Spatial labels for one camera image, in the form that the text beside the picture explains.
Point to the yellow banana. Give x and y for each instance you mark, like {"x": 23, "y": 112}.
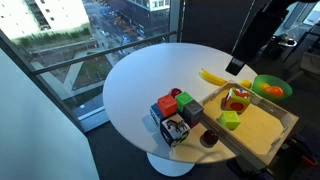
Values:
{"x": 211, "y": 78}

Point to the wooden crate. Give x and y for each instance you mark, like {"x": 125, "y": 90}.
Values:
{"x": 263, "y": 127}

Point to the white round table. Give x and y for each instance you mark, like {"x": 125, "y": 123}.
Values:
{"x": 139, "y": 79}

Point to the red apple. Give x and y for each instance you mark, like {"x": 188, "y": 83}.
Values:
{"x": 174, "y": 92}

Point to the orange block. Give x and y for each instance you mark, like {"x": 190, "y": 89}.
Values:
{"x": 167, "y": 105}

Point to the blue block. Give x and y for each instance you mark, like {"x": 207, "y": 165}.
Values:
{"x": 156, "y": 114}

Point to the zebra picture cube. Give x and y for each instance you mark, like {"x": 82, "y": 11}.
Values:
{"x": 174, "y": 130}

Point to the dark red plum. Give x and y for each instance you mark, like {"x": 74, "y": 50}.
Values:
{"x": 210, "y": 137}

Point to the lime green block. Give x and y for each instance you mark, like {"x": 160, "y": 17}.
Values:
{"x": 229, "y": 119}

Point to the colourful soft picture cube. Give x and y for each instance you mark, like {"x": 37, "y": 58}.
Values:
{"x": 237, "y": 100}

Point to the yellow lemon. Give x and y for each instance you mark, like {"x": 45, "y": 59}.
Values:
{"x": 246, "y": 83}

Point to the yellow fruit in bowl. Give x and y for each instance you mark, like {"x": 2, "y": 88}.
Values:
{"x": 264, "y": 86}

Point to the window railing bar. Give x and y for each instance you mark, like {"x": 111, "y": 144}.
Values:
{"x": 100, "y": 53}

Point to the green bowl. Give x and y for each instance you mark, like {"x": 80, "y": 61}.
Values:
{"x": 272, "y": 81}

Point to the orange fruit in bowl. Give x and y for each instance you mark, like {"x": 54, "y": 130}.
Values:
{"x": 275, "y": 91}

